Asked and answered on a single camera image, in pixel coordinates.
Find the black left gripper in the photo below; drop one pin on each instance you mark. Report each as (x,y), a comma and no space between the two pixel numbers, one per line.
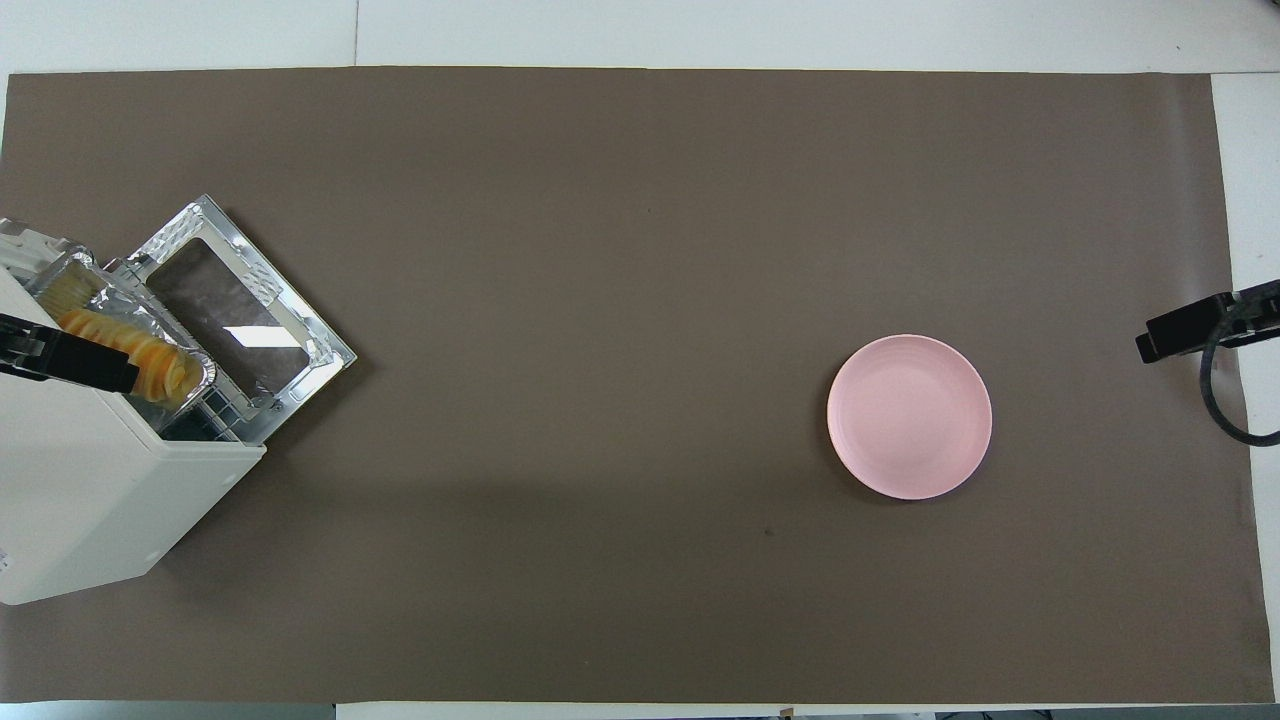
(20,345)

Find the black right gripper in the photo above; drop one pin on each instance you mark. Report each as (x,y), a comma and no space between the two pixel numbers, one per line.
(1260,315)

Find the yellow sliced bread loaf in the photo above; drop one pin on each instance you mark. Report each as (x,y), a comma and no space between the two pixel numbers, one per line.
(150,355)

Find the aluminium foil tray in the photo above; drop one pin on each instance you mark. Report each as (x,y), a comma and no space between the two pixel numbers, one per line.
(120,305)

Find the cream toaster oven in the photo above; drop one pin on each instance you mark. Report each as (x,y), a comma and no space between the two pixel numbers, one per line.
(90,500)

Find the glass metal oven door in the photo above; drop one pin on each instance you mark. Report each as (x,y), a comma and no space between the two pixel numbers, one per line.
(235,320)

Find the pink round plate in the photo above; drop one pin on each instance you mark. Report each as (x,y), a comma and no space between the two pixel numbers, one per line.
(909,416)

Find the brown table mat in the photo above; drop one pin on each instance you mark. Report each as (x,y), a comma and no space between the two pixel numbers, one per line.
(600,400)

